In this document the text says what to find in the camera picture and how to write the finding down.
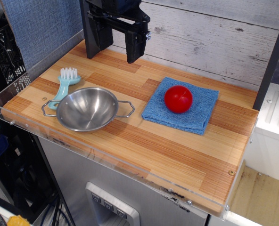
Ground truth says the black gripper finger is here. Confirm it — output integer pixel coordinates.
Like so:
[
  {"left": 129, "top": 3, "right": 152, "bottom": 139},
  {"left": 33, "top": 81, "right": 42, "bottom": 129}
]
[
  {"left": 93, "top": 19, "right": 113, "bottom": 50},
  {"left": 125, "top": 32, "right": 146, "bottom": 64}
]

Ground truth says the silver toy appliance cabinet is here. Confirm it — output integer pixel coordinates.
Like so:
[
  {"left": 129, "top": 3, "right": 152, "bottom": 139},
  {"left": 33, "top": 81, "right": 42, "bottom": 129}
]
[{"left": 39, "top": 138, "right": 208, "bottom": 226}]

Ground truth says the white toy sink counter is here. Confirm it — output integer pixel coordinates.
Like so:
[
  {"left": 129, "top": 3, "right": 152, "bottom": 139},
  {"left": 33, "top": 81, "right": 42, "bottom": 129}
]
[{"left": 244, "top": 83, "right": 279, "bottom": 180}]

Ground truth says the red ball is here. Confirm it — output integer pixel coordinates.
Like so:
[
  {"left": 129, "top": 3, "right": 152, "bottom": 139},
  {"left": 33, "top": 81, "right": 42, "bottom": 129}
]
[{"left": 164, "top": 85, "right": 193, "bottom": 113}]

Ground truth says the yellow object bottom left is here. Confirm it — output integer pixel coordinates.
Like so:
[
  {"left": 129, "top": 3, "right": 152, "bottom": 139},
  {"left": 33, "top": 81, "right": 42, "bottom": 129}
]
[{"left": 7, "top": 215, "right": 31, "bottom": 226}]

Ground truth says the black plastic crate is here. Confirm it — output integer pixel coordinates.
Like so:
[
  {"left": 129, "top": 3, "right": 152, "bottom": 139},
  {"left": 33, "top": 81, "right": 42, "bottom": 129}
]
[{"left": 0, "top": 20, "right": 26, "bottom": 91}]

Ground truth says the dark grey left post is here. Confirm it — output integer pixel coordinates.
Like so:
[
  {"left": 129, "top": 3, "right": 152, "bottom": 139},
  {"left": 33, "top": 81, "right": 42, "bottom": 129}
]
[{"left": 79, "top": 0, "right": 100, "bottom": 59}]

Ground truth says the stainless steel strainer bowl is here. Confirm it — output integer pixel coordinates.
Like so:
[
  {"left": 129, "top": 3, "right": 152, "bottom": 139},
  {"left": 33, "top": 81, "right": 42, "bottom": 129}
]
[{"left": 41, "top": 87, "right": 135, "bottom": 132}]

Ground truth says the clear acrylic table guard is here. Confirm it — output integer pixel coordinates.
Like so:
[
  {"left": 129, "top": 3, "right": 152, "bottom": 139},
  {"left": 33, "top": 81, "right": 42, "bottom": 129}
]
[{"left": 0, "top": 42, "right": 258, "bottom": 217}]

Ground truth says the dark grey post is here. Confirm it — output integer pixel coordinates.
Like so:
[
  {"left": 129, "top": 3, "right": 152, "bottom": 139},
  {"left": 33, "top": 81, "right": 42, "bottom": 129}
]
[
  {"left": 253, "top": 34, "right": 279, "bottom": 111},
  {"left": 79, "top": 0, "right": 100, "bottom": 59}
]

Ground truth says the light blue scrub brush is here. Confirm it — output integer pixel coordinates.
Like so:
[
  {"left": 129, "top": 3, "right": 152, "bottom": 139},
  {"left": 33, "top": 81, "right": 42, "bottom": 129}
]
[{"left": 48, "top": 67, "right": 81, "bottom": 110}]

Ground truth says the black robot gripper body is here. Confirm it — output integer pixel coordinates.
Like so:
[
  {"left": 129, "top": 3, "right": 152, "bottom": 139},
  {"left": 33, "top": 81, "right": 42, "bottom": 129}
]
[{"left": 86, "top": 0, "right": 151, "bottom": 40}]

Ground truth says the folded blue cloth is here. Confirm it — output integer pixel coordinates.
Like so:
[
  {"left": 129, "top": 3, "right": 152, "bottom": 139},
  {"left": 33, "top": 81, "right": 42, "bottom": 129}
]
[{"left": 141, "top": 77, "right": 219, "bottom": 135}]

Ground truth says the dark grey right post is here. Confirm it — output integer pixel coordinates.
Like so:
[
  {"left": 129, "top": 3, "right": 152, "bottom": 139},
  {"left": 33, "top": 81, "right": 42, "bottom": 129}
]
[{"left": 253, "top": 34, "right": 279, "bottom": 111}]

